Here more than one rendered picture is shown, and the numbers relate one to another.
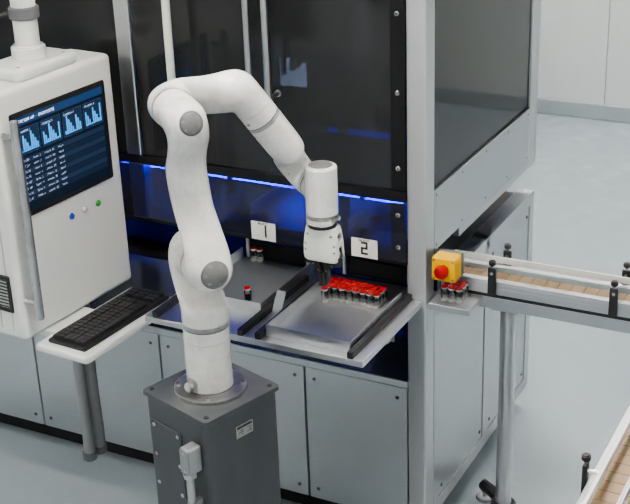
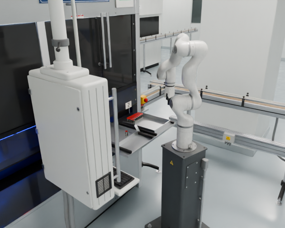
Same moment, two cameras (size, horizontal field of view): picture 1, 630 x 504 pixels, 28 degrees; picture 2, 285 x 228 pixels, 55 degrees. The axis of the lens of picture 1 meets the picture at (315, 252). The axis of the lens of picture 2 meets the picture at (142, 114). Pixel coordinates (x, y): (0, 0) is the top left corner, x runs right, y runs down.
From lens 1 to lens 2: 370 cm
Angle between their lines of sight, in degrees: 74
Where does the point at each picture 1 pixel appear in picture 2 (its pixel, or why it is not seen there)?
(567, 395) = not seen: hidden behind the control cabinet
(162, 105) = (197, 44)
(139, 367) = (61, 210)
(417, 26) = (138, 26)
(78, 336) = (125, 178)
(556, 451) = not seen: hidden behind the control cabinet
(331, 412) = (121, 165)
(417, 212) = (139, 86)
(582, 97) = not seen: outside the picture
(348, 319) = (148, 122)
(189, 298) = (187, 116)
